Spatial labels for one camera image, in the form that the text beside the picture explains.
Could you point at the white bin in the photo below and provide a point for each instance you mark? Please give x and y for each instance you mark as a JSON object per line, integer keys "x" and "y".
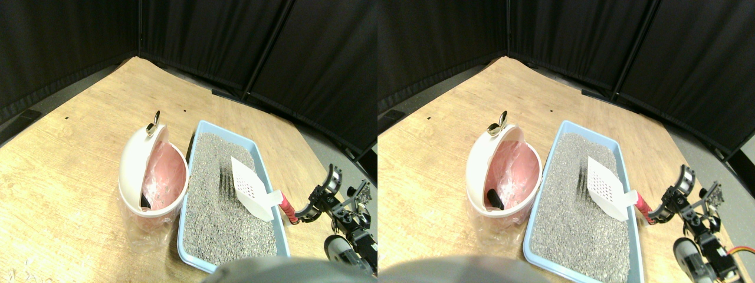
{"x": 133, "y": 165}
{"x": 481, "y": 165}

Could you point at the blue litter tray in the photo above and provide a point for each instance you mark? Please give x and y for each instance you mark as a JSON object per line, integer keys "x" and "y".
{"x": 218, "y": 212}
{"x": 566, "y": 224}

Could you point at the black curtain stand pole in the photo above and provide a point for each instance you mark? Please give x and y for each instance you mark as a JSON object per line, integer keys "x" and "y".
{"x": 140, "y": 29}
{"x": 268, "y": 47}
{"x": 508, "y": 29}
{"x": 636, "y": 47}

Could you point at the black lump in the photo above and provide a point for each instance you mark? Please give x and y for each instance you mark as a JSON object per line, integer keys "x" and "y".
{"x": 145, "y": 200}
{"x": 495, "y": 200}

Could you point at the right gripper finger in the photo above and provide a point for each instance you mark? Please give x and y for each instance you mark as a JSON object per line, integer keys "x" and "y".
{"x": 666, "y": 214}
{"x": 336, "y": 177}
{"x": 312, "y": 214}
{"x": 690, "y": 177}

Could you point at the black curtain stand foot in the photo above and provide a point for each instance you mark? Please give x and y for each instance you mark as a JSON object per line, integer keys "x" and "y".
{"x": 598, "y": 94}
{"x": 229, "y": 94}
{"x": 20, "y": 121}
{"x": 389, "y": 119}

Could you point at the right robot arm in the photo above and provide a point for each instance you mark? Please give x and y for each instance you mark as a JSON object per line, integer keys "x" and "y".
{"x": 357, "y": 236}
{"x": 711, "y": 242}

